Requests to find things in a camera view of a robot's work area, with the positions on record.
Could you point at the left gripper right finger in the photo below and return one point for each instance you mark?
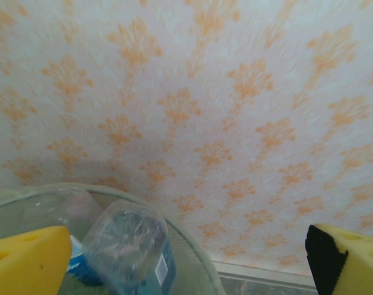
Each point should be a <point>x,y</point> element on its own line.
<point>358,267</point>

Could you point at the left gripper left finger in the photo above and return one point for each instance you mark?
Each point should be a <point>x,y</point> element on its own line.
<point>26,267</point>

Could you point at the blue label water bottle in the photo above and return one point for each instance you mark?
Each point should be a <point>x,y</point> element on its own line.
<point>80,269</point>

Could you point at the clear unlabelled bottle white cap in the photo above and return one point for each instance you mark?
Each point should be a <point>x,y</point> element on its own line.
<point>75,209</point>

